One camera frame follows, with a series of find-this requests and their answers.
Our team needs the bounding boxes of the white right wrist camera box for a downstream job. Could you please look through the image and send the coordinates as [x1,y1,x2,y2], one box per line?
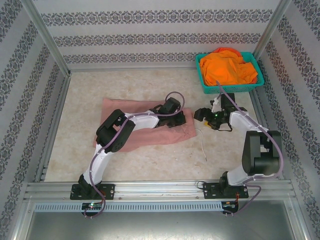
[210,96,222,113]

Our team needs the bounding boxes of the right aluminium frame post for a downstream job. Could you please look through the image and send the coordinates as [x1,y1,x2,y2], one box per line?
[253,0,293,57]

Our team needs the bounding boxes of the left aluminium frame post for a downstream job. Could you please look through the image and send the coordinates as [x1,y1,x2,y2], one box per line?
[21,0,72,77]

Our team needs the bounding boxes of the grey metal shelf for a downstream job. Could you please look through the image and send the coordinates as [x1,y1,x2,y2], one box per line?
[14,196,308,240]

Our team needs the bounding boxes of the light orange shorts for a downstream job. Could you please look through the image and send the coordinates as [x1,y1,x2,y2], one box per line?
[199,48,259,86]

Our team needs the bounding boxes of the left aluminium side rail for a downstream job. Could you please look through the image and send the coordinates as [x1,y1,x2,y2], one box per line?
[33,73,72,183]

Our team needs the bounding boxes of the aluminium side rail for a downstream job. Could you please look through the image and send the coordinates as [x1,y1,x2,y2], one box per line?
[33,73,72,183]
[249,89,285,180]

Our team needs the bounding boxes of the aluminium frame post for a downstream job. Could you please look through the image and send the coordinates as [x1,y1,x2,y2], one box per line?
[21,0,72,77]
[253,0,293,57]

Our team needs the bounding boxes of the left circuit board green light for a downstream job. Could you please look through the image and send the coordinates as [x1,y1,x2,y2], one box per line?
[81,202,105,210]

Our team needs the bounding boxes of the teal plastic basket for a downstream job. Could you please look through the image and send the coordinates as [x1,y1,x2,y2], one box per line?
[194,51,265,95]

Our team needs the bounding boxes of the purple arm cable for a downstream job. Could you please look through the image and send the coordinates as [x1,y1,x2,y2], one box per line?
[216,80,283,217]
[84,91,186,220]

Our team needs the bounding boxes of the pink shorts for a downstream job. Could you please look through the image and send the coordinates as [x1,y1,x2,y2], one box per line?
[91,97,208,161]

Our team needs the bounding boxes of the wide aluminium mounting rail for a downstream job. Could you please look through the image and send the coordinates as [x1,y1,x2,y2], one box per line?
[24,179,293,202]

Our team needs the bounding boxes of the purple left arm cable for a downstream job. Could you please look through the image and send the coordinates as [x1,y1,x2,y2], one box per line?
[84,91,186,220]

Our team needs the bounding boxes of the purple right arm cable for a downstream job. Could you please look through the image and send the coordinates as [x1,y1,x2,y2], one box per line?
[216,80,283,217]

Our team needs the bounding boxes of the long aluminium table edge rail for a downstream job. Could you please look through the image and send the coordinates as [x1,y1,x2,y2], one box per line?
[68,65,197,73]

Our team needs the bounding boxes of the right aluminium side rail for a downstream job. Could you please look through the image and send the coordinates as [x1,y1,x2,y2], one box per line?
[249,89,285,180]

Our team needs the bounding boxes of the grey slotted cable duct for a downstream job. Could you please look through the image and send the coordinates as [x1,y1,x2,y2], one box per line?
[33,201,223,213]

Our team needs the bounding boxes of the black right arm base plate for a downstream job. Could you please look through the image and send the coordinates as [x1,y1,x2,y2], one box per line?
[202,181,250,200]

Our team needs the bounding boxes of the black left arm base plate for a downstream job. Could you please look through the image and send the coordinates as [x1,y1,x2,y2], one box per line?
[69,183,116,201]

